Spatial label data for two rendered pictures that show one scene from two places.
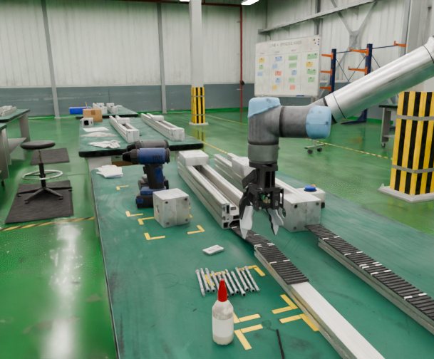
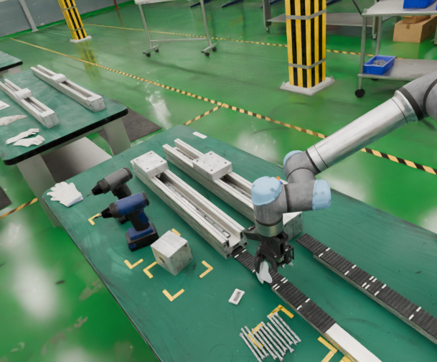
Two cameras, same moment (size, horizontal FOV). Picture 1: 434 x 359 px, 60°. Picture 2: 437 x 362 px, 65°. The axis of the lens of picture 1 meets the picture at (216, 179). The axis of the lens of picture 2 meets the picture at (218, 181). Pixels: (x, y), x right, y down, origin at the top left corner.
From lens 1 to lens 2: 0.57 m
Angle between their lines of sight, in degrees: 24
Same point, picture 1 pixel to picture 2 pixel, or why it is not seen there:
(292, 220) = not seen: hidden behind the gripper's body
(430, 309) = (430, 326)
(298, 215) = (288, 230)
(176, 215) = (181, 261)
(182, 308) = not seen: outside the picture
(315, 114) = (319, 195)
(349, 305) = (369, 331)
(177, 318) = not seen: outside the picture
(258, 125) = (267, 212)
